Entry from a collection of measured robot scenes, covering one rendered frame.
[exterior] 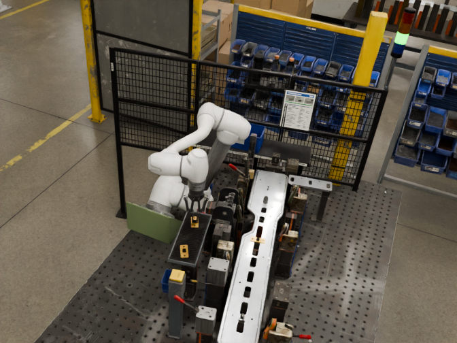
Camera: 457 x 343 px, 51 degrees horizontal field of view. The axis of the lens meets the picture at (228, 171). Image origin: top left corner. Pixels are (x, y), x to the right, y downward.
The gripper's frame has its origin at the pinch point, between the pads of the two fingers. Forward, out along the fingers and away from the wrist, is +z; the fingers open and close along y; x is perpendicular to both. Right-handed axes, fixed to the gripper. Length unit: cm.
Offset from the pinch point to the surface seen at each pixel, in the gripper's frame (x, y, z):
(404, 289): 49, 171, 120
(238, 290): -32.1, 22.3, 20.1
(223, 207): 9.6, 15.7, 1.7
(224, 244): -8.3, 16.2, 12.3
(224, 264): -24.9, 15.0, 9.1
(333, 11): 648, 255, 99
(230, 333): -57, 17, 20
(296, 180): 59, 69, 20
